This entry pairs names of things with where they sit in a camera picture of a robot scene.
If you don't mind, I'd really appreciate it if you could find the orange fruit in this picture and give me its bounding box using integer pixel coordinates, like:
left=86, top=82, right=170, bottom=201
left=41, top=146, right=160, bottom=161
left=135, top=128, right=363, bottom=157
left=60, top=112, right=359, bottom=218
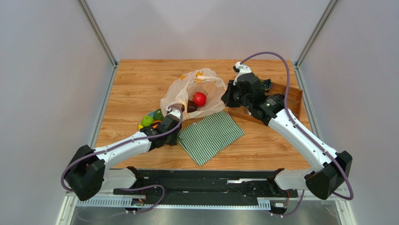
left=151, top=120, right=162, bottom=129

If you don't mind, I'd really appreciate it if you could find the red pomegranate fruit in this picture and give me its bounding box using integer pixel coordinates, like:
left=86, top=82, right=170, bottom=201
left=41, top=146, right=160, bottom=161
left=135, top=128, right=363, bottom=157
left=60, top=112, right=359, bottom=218
left=192, top=92, right=207, bottom=107

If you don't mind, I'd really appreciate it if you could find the translucent banana print plastic bag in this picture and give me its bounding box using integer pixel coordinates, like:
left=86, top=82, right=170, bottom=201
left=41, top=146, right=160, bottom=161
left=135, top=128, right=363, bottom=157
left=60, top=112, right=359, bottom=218
left=160, top=68, right=227, bottom=120

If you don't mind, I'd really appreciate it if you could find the dark red apple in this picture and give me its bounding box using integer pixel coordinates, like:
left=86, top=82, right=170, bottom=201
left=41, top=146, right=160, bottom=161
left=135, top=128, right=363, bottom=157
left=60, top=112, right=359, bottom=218
left=187, top=100, right=198, bottom=113

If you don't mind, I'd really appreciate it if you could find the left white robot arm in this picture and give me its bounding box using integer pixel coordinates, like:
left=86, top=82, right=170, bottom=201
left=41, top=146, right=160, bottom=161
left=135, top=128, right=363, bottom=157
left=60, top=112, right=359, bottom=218
left=61, top=109, right=183, bottom=201

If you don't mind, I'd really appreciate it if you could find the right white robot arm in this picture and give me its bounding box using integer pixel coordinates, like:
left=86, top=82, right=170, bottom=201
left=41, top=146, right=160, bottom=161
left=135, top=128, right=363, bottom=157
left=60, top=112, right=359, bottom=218
left=222, top=73, right=353, bottom=200

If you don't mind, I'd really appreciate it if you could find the dark green mango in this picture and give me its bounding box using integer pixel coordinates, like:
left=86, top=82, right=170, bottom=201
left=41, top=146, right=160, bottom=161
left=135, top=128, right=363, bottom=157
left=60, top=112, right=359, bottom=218
left=153, top=109, right=164, bottom=121

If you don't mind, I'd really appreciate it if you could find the light green fruit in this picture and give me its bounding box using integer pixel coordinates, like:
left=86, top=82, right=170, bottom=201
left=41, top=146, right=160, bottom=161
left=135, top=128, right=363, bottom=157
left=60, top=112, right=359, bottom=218
left=141, top=115, right=155, bottom=127

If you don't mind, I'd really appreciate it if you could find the green striped cloth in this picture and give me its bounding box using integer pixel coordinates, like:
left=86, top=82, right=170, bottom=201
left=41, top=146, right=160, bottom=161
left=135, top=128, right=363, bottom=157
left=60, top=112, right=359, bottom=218
left=178, top=111, right=244, bottom=166

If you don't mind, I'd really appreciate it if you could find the blue plate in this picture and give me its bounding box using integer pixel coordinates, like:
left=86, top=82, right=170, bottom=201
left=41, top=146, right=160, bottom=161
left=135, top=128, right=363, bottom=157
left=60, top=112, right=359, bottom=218
left=148, top=110, right=156, bottom=118

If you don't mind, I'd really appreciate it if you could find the wooden compartment tray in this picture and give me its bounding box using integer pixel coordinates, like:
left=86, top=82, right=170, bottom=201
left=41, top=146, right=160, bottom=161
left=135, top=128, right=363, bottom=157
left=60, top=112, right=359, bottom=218
left=225, top=83, right=303, bottom=125

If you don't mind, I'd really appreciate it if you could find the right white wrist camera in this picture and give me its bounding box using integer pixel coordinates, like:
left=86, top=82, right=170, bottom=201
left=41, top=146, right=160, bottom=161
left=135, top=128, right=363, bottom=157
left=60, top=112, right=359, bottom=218
left=233, top=62, right=252, bottom=86

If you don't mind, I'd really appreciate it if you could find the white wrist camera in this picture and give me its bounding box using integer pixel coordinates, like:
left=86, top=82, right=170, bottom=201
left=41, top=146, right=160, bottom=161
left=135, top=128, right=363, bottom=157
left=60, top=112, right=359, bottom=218
left=233, top=62, right=252, bottom=86
left=166, top=105, right=183, bottom=120

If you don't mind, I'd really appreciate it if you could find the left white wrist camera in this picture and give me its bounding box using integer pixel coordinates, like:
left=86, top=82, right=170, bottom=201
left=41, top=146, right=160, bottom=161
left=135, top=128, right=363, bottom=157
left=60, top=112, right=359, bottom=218
left=166, top=105, right=183, bottom=120

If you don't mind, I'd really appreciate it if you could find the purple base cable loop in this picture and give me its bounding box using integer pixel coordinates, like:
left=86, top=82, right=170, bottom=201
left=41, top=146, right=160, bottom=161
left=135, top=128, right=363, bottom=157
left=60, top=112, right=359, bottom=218
left=117, top=184, right=166, bottom=215

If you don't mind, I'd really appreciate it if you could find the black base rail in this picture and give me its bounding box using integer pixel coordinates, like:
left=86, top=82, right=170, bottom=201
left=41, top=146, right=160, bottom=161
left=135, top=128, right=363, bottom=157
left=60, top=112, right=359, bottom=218
left=129, top=169, right=300, bottom=206

